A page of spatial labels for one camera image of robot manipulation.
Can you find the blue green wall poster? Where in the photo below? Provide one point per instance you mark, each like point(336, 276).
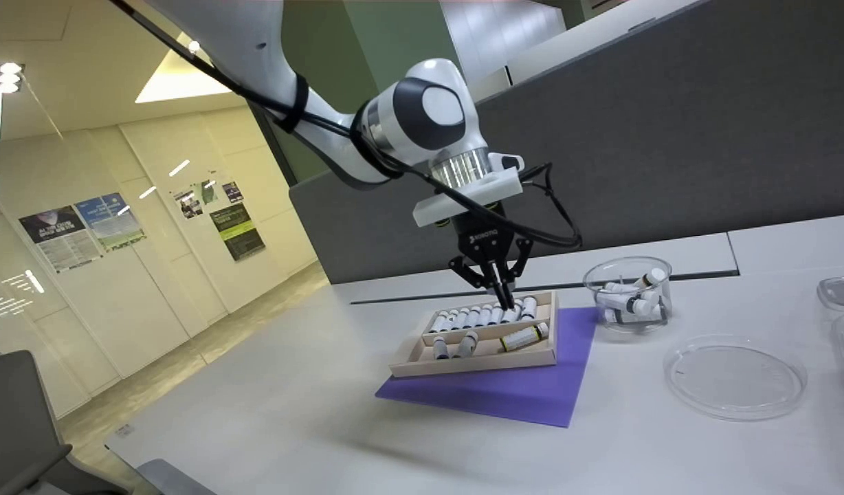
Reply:
point(111, 222)

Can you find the grey desk partition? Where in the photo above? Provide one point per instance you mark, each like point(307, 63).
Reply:
point(677, 140)

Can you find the dark office chair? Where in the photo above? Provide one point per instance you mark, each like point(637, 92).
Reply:
point(24, 431)

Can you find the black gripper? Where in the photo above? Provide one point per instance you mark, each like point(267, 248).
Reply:
point(490, 243)

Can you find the bright ceiling light panel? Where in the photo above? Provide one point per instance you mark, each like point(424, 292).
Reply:
point(178, 85)

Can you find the round clear plastic lid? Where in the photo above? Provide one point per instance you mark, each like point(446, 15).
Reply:
point(735, 383)

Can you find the green pillar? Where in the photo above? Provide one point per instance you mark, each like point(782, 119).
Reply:
point(366, 38)

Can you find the dark photo wall poster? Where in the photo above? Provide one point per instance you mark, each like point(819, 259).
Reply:
point(54, 229)

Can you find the large vial with yellowish label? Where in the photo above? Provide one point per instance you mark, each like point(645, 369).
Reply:
point(522, 336)

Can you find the small white vial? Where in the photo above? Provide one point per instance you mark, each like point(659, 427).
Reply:
point(479, 316)
point(435, 323)
point(656, 290)
point(468, 345)
point(529, 307)
point(467, 318)
point(453, 321)
point(615, 301)
point(446, 350)
point(493, 316)

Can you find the wooden tray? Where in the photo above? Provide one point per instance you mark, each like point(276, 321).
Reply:
point(479, 361)

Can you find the purple paper mat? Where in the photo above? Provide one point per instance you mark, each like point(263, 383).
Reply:
point(522, 390)

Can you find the clear glass bowl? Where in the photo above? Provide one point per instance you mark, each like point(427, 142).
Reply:
point(629, 325)

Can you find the small wall photo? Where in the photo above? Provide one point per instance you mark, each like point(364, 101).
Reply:
point(190, 204)
point(208, 192)
point(233, 192)

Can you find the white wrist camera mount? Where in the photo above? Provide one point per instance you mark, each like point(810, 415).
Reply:
point(467, 196)

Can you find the black green wall poster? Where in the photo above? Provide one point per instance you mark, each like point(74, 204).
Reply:
point(237, 232)

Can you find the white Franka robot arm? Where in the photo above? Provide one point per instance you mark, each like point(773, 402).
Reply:
point(421, 111)

